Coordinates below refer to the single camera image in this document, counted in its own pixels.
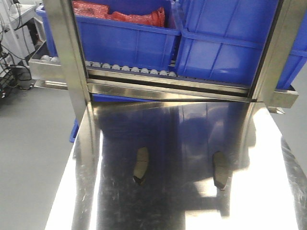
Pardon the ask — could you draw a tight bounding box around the blue bin upper right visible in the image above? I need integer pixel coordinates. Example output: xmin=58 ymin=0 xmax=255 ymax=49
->
xmin=172 ymin=0 xmax=307 ymax=89

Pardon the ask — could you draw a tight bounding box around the grey brake pad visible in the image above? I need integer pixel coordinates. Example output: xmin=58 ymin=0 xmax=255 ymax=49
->
xmin=213 ymin=151 xmax=229 ymax=191
xmin=133 ymin=147 xmax=149 ymax=185

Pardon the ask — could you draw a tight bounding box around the blue bin on floor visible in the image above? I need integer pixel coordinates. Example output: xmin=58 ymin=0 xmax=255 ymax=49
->
xmin=69 ymin=119 xmax=79 ymax=143

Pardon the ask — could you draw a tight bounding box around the steel roller rack frame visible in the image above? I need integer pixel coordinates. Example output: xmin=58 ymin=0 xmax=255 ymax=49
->
xmin=29 ymin=0 xmax=307 ymax=118

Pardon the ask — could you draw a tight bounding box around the white equipment rack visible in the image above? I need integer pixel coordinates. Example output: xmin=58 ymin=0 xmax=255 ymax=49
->
xmin=0 ymin=0 xmax=43 ymax=98

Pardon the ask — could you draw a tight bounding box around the blue bin upper left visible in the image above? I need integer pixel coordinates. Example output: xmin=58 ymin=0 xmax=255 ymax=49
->
xmin=35 ymin=0 xmax=182 ymax=72

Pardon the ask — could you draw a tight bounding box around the red plastic bag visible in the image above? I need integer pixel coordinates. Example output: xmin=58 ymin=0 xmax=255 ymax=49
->
xmin=72 ymin=0 xmax=165 ymax=27

